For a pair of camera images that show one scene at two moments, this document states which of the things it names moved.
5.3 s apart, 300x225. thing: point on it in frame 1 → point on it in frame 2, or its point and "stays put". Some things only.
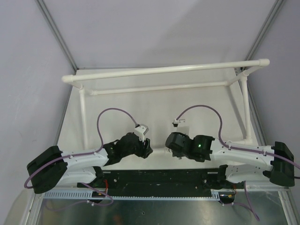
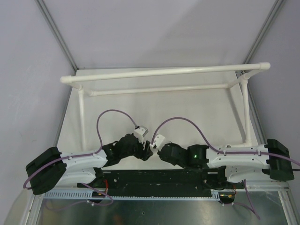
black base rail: (156, 183) stays put
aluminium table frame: (273, 206) stays put
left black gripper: (145, 150) stays put
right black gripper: (177, 154) → (171, 144)
